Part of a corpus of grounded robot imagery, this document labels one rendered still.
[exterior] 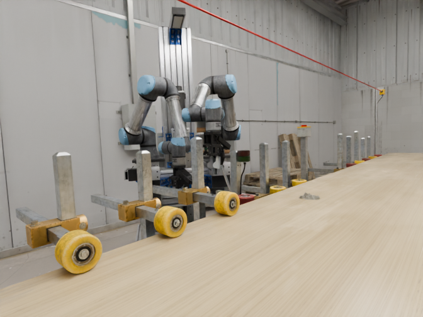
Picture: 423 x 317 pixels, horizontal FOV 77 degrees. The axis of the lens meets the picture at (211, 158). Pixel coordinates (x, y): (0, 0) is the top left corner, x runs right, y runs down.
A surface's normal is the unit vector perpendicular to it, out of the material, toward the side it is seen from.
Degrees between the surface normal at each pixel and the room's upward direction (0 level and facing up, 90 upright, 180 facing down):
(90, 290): 0
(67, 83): 90
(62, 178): 90
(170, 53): 90
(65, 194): 90
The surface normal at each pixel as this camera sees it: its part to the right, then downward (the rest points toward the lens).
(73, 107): 0.68, 0.03
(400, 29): -0.74, 0.08
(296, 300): -0.04, -1.00
